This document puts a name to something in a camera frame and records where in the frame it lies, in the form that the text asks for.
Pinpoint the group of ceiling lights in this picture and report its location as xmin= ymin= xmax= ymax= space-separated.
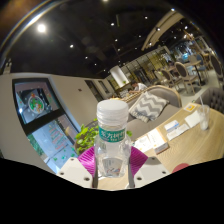
xmin=33 ymin=0 xmax=188 ymax=68

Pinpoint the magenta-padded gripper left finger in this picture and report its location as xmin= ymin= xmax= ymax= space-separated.
xmin=56 ymin=145 xmax=100 ymax=190

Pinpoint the grey tufted chair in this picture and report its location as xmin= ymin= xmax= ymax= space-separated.
xmin=194 ymin=86 xmax=224 ymax=115

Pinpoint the white paper napkin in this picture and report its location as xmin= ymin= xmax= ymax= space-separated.
xmin=184 ymin=111 xmax=202 ymax=129

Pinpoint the person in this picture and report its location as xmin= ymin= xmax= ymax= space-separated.
xmin=131 ymin=81 xmax=148 ymax=93

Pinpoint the clear plastic water bottle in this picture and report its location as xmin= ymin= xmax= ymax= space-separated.
xmin=93 ymin=99 xmax=132 ymax=179

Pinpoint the yellow card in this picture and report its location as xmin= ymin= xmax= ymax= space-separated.
xmin=184 ymin=102 xmax=198 ymax=113

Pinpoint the green potted plant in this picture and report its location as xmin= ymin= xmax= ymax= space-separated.
xmin=73 ymin=118 xmax=133 ymax=156

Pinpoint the blue white booklet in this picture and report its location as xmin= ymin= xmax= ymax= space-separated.
xmin=164 ymin=119 xmax=180 ymax=134

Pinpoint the white round column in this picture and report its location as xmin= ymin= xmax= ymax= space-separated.
xmin=109 ymin=65 xmax=130 ymax=88

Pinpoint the grey white chevron pillow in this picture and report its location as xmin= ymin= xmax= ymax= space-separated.
xmin=128 ymin=91 xmax=169 ymax=124

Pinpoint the grey curved sofa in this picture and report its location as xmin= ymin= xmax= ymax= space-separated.
xmin=124 ymin=84 xmax=183 ymax=141

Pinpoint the clear glass with straw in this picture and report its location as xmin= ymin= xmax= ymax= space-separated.
xmin=197 ymin=104 xmax=211 ymax=132

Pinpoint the white printed leaflet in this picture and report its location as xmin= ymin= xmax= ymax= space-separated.
xmin=134 ymin=128 xmax=167 ymax=153

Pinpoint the framed wall poster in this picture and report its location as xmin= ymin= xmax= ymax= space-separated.
xmin=12 ymin=78 xmax=63 ymax=134

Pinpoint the group of round-backed chairs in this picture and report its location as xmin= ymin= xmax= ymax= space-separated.
xmin=159 ymin=33 xmax=224 ymax=98

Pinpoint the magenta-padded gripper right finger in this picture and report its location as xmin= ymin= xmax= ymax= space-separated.
xmin=127 ymin=145 xmax=171 ymax=190

